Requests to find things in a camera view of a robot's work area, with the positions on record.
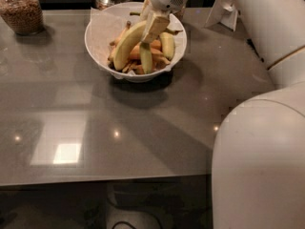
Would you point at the left glass jar of grains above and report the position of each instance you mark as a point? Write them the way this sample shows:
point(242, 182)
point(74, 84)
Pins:
point(24, 17)

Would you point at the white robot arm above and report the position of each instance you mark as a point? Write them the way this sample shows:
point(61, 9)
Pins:
point(258, 167)

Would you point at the white paper bowl liner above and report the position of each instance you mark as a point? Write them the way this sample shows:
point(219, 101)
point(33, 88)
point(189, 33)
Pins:
point(101, 29)

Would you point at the small yellow-green banana middle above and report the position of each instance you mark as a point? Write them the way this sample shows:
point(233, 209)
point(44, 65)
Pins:
point(146, 57)

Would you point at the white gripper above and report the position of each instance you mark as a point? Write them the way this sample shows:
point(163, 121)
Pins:
point(164, 0)

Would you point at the black mesh mat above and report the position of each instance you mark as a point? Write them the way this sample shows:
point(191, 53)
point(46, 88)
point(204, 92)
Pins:
point(250, 43)

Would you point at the right glass jar of grains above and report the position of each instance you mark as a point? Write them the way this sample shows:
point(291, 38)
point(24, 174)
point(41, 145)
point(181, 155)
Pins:
point(180, 14)

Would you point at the large yellow-green banana front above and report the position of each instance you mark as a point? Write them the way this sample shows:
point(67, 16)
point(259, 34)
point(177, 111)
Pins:
point(128, 41)

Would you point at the white folded card stand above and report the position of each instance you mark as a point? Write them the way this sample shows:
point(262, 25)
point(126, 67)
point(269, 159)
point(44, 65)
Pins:
point(223, 12)

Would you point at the orange ripe banana bunch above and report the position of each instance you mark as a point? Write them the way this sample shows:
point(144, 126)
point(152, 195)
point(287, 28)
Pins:
point(134, 64)

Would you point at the glass jar of grains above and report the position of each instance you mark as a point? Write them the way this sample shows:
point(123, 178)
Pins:
point(24, 17)
point(180, 14)

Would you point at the yellow banana back right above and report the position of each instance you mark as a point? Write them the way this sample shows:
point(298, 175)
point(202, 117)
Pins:
point(167, 42)

